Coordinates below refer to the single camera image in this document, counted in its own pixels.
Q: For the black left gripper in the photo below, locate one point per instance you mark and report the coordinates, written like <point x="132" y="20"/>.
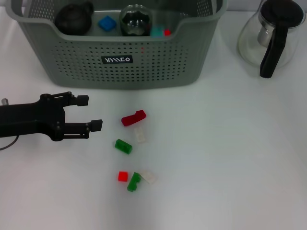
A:
<point x="36" y="117"/>

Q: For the glass teacup with black base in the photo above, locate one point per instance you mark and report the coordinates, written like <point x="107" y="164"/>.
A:
<point x="135" y="21"/>

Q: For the green two-stud brick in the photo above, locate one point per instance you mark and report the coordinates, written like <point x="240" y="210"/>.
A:
<point x="122" y="146"/>

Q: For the green notched brick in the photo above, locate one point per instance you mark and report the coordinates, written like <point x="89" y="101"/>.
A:
<point x="132" y="184"/>

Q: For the dark clay teapot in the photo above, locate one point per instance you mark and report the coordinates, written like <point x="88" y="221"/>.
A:
<point x="72" y="20"/>

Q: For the blue four-stud brick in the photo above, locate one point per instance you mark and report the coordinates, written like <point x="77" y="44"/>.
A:
<point x="107" y="23"/>

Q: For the red single-stud brick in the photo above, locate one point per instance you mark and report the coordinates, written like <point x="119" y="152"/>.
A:
<point x="123" y="176"/>

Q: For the grey perforated storage bin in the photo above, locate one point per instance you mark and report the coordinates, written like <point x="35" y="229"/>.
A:
<point x="144" y="69"/>

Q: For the large orange-red brick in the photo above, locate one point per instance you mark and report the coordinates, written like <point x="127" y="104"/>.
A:
<point x="167" y="32"/>

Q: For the dark red curved brick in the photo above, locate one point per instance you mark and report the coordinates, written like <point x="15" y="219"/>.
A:
<point x="130" y="119"/>

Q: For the cyan four-stud brick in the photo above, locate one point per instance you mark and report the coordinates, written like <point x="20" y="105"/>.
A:
<point x="157" y="31"/>

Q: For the white two-stud brick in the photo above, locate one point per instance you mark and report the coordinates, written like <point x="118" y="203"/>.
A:
<point x="140" y="135"/>
<point x="148" y="177"/>

